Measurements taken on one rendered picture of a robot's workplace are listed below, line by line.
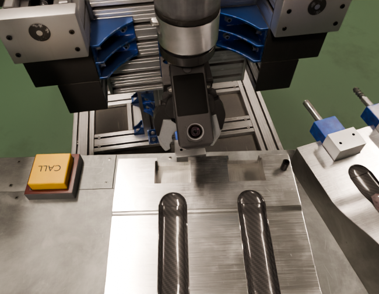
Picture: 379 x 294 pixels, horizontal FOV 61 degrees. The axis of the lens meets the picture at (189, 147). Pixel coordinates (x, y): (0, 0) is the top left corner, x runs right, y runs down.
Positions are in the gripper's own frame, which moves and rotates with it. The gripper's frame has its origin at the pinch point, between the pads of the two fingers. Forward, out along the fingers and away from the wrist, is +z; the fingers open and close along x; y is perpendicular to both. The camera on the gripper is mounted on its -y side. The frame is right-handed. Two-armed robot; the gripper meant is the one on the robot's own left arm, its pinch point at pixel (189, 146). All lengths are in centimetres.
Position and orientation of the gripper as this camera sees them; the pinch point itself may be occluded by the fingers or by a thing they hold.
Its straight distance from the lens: 55.6
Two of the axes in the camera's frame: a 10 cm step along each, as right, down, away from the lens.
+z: 0.0, 5.8, 8.1
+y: -1.3, -8.1, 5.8
